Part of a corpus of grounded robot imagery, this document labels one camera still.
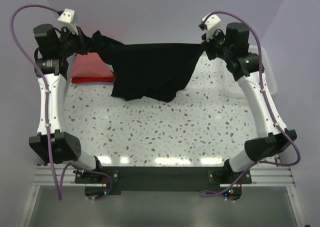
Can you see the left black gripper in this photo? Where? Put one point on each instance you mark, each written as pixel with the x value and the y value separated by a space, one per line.
pixel 81 44

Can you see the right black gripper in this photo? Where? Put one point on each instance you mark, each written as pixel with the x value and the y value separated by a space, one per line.
pixel 208 50

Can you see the black t shirt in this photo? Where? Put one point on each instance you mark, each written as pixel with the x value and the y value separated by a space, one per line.
pixel 154 70

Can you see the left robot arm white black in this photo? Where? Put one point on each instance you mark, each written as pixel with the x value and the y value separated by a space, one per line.
pixel 52 143

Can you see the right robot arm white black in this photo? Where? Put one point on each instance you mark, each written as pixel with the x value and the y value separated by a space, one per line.
pixel 273 136

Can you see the red folded t shirt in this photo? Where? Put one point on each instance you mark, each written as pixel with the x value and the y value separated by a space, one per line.
pixel 79 80

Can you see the white plastic basket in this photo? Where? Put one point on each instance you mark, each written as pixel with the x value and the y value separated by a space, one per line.
pixel 233 90

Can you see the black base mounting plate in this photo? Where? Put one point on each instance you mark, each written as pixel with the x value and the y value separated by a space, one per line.
pixel 157 179

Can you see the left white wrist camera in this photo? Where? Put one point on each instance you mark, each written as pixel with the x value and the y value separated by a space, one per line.
pixel 68 19

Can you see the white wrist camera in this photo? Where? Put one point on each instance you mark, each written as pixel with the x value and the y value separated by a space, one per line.
pixel 210 23
pixel 68 19

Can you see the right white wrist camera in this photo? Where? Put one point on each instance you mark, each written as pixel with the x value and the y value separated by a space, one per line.
pixel 210 23

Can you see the aluminium rail frame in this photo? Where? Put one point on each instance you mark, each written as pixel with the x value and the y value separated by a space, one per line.
pixel 262 175

